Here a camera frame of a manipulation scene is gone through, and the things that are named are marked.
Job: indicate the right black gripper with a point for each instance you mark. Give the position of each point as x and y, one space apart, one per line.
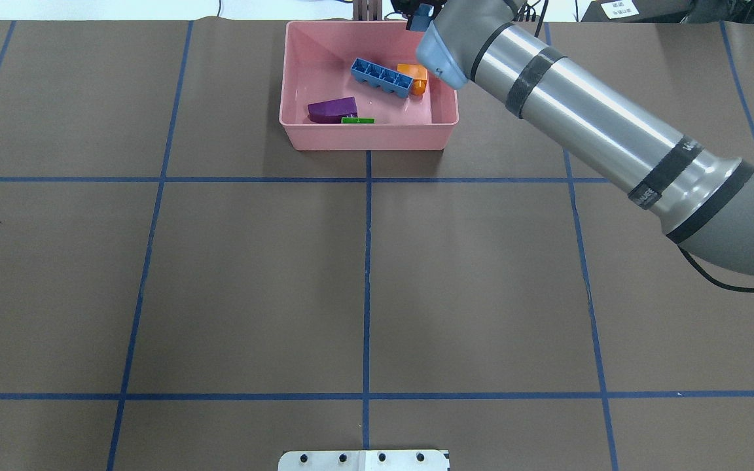
400 6

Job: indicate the orange wedge block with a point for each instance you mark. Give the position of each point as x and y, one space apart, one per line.
418 75

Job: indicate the long blue block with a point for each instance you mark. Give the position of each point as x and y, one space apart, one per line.
378 76

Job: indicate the green block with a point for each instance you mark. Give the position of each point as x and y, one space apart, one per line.
357 120

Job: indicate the purple wedge block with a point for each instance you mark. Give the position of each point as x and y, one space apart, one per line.
332 111

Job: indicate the small blue block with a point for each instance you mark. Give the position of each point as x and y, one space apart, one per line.
423 18

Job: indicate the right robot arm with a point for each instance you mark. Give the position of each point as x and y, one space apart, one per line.
705 203

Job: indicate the pink plastic box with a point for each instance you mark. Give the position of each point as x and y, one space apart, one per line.
317 66

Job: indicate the white label paper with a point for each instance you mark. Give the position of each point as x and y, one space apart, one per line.
619 9

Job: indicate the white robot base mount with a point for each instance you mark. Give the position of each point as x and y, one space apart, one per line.
386 459

